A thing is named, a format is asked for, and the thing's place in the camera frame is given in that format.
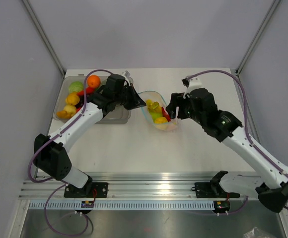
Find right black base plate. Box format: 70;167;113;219
191;182;240;198

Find yellow lemon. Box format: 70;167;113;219
65;93;80;106

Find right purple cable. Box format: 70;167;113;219
182;69;288;216

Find aluminium mounting rail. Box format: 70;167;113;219
18;172;261;200

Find clear plastic food bin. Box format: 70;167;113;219
53;75;131;124

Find left aluminium frame post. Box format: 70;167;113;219
21;0;66;78

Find white slotted cable duct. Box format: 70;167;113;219
29;200;215;211

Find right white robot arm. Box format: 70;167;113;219
166;88;288;213

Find green apple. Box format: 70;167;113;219
149;112;163;122

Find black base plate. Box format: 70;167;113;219
191;182;240;198
64;182;109;198

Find yellow bell pepper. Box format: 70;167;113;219
154;117;168;131

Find yellow pear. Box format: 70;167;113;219
63;105;76;116

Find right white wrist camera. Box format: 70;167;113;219
182;77;203;95

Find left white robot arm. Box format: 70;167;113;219
32;71;145;198

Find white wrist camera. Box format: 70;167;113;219
182;77;203;95
120;70;134;84

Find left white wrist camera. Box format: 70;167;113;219
120;70;134;84

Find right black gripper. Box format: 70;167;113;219
166;92;206;126

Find clear zip top bag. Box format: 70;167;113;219
139;91;178;131

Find orange fruit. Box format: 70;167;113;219
87;75;101;89

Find orange tangerine piece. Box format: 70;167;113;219
56;110;71;119

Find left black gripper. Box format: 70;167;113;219
114;83;146;111

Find green cabbage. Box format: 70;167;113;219
69;81;84;94

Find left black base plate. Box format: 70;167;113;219
64;182;109;198

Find crumpled plastic bag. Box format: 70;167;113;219
243;227;275;238

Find pink peach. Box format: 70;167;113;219
165;122;177;131

